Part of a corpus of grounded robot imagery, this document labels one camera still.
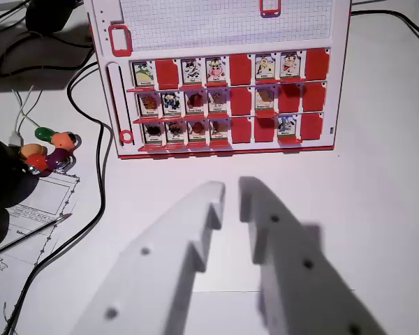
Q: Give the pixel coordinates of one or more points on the printed paper sheet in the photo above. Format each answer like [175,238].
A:
[49,195]

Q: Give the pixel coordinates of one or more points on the Rouge-Gorge picture card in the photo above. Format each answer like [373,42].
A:
[196,104]

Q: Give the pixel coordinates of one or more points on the red board flap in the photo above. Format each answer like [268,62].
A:
[196,117]

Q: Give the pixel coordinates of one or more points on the black fabric pouch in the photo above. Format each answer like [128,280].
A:
[3,174]

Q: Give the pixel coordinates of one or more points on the ballpoint pen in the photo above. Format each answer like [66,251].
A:
[31,235]

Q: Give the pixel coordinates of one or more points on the black box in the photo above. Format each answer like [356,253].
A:
[52,14]

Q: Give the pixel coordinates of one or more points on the red and white game board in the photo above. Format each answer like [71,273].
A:
[227,31]

